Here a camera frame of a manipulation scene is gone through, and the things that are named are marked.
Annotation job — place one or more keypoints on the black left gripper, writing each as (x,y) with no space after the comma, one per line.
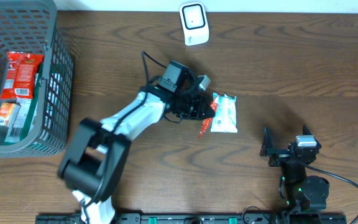
(201,107)

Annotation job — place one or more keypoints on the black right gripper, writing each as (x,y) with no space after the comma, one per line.
(268,144)

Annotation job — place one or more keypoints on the red stick packet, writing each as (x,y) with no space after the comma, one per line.
(207,122)

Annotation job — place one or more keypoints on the mint green snack packet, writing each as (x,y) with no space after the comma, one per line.
(225,120)

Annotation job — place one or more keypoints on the orange white small packet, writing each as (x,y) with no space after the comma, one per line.
(8,114)

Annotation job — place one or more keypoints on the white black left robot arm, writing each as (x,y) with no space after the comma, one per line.
(95,158)

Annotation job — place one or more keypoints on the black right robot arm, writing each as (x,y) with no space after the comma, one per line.
(304,193)

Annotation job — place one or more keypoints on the white barcode scanner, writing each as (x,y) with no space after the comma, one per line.
(194,23)

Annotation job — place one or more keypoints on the red snack bag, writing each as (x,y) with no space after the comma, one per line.
(20,80)

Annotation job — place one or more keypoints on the green white flat packet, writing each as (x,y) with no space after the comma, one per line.
(24,121)

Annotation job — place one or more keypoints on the grey plastic mesh basket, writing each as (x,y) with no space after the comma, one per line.
(31,27)

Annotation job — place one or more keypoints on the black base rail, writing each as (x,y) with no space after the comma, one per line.
(256,218)

